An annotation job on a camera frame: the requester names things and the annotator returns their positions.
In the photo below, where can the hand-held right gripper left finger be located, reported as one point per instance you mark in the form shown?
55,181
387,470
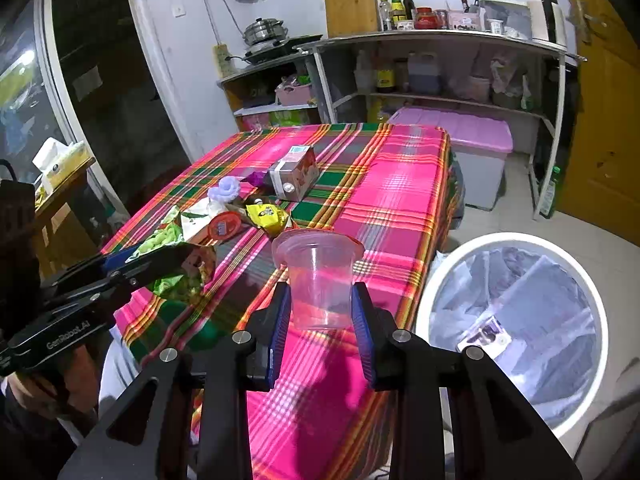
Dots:
281,330

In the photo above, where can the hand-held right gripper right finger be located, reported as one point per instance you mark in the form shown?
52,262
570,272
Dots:
362,330

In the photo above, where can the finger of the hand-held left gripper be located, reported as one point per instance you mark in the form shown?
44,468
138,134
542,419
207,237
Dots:
160,265
122,256

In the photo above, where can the green snack packet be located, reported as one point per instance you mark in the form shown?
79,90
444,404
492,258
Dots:
170,287

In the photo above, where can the clear plastic cup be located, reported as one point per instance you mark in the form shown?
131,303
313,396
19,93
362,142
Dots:
320,285

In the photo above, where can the beige printed carton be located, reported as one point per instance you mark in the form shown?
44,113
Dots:
197,217

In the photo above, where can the pink milk carton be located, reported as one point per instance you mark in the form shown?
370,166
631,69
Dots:
300,175

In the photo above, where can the white round trash bin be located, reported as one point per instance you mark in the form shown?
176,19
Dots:
505,239

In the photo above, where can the person's left forearm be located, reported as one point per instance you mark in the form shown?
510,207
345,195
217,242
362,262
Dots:
35,450

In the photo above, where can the person's left hand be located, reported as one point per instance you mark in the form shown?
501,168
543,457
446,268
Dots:
27,392

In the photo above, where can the wooden side table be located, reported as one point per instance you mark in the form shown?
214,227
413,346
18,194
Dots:
65,220

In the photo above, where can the red round lid container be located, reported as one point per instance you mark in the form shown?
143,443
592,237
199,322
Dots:
224,225

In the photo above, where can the lilac crumpled wrapper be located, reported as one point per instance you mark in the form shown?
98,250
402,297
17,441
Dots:
225,190

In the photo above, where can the yellow snack packet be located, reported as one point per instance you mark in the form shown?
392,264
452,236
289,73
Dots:
267,217

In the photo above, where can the tissue box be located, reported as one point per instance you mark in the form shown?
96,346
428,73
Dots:
57,160

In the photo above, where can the small purple white packet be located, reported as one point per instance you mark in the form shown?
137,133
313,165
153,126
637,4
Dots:
482,336

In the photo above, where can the dark purple wrapper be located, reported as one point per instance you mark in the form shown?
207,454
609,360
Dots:
257,179

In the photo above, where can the pink plaid tablecloth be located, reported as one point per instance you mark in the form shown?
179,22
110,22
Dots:
400,185

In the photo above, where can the white plastic bin liner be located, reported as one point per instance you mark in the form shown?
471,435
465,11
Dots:
545,360

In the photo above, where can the low wooden shelf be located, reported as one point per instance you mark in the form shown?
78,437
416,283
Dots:
250,72

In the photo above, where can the pink basket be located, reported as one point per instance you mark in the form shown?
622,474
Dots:
294,96

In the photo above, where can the white power strip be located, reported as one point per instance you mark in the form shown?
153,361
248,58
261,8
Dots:
220,57

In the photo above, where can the pink lidded storage box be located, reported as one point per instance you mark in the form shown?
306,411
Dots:
450,125

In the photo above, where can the green bottle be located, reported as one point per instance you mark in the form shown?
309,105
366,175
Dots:
549,195

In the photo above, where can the black stove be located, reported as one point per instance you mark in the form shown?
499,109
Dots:
280,47

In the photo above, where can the yellow label jug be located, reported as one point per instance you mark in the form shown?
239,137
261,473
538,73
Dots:
385,79

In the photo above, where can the steel steamer pot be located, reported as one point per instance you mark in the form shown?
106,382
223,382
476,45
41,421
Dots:
265,32

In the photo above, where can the purple jug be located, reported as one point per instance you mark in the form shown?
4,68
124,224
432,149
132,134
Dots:
424,75

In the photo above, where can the pink bowl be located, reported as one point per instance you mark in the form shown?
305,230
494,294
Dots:
479,89

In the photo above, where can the crumpled plastic bags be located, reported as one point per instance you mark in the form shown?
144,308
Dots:
507,85

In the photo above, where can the white metal shelf unit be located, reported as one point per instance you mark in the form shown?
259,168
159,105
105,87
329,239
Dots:
440,35

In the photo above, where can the yellow wooden door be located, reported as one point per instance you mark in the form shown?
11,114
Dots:
607,135

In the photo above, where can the clear bottle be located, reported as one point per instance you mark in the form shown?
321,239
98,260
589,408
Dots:
385,15

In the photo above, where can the red jar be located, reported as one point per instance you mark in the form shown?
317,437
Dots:
424,19

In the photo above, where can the yellow label oil bottle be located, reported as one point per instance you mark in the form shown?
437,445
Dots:
397,10

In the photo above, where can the wooden cutting board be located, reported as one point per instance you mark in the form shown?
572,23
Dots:
351,2

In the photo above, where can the pink knife block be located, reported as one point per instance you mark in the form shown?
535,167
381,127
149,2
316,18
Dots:
462,19

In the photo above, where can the dark sauce bottle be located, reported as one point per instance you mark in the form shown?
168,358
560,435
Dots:
409,5

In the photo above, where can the white plastic container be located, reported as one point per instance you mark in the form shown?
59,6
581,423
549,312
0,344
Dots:
505,15

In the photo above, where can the white kettle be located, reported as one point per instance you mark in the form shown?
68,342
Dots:
536,20

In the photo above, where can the white wall switch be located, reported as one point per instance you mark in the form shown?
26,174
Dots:
178,10

